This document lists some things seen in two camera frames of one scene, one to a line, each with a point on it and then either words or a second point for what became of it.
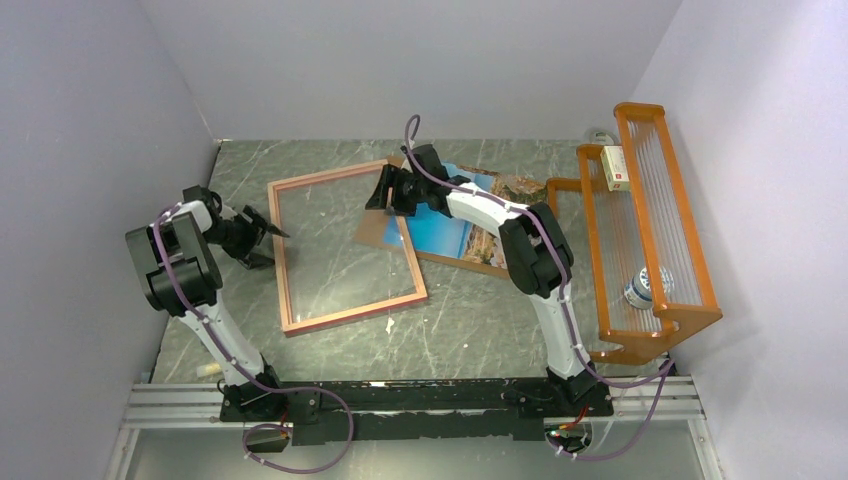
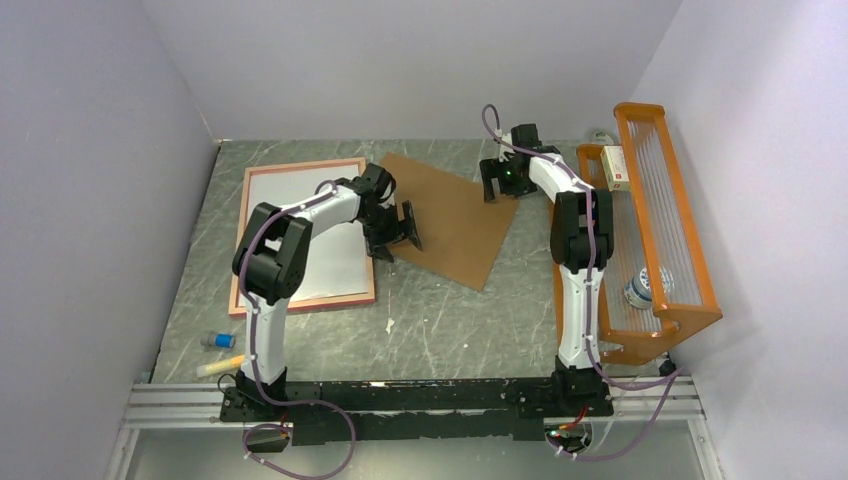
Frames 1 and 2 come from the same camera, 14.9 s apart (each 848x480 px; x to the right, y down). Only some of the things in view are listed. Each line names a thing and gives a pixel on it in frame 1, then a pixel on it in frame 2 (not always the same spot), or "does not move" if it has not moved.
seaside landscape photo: (460, 236) to (338, 263)
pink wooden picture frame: (289, 326) to (340, 268)
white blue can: (638, 291) does not move
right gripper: (391, 177) to (494, 168)
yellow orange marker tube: (208, 369) does not move
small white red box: (613, 158) does not move
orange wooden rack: (649, 275) does not move
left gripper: (254, 235) to (377, 243)
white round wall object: (602, 137) does not move
